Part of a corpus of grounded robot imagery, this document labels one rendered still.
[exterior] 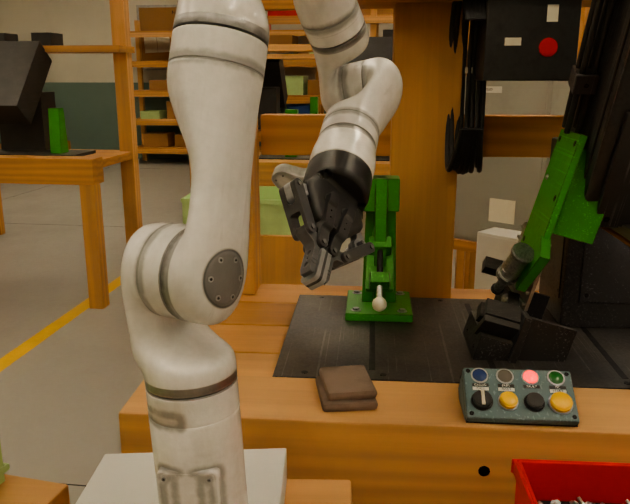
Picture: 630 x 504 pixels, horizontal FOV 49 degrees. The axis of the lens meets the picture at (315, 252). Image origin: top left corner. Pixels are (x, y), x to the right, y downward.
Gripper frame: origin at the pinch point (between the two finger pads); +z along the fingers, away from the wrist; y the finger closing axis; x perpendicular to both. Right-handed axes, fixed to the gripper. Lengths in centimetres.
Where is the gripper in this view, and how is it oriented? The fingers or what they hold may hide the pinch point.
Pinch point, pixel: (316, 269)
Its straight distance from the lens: 67.9
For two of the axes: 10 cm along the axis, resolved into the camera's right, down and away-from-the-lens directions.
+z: -1.9, 7.3, -6.6
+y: 6.9, 5.8, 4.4
